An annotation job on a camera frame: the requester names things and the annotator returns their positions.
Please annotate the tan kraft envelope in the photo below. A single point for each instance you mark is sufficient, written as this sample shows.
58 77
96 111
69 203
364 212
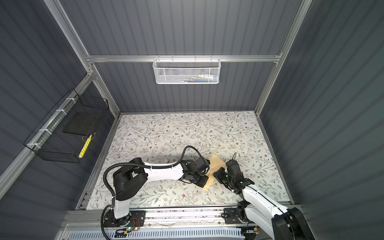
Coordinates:
215 164

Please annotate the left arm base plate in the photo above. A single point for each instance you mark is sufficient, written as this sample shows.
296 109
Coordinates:
133 219

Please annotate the aluminium mounting rail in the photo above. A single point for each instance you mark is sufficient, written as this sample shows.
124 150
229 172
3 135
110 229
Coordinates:
166 217

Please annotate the white ventilated cable duct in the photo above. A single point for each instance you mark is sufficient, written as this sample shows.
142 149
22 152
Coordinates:
162 234

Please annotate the black foam pad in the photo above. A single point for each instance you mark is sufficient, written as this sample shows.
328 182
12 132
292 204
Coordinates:
83 124

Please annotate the black wire basket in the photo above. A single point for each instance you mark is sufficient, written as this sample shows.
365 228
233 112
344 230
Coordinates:
50 143

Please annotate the pens in white basket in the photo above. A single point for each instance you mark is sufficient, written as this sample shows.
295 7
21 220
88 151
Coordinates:
207 78

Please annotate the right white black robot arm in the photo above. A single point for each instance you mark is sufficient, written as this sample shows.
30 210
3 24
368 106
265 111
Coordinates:
276 220

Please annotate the yellow marker pen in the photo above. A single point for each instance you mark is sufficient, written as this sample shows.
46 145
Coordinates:
85 147

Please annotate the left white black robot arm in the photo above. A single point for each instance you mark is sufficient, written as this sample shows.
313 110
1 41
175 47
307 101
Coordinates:
130 178

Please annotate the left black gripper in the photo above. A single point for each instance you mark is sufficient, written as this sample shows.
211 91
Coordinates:
205 178

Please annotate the white wire basket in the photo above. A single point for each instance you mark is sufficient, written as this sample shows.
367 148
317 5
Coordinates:
168 73

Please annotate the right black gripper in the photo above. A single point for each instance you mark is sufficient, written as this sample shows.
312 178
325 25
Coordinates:
218 174

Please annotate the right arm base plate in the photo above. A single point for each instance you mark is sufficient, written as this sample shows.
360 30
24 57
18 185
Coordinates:
231 216

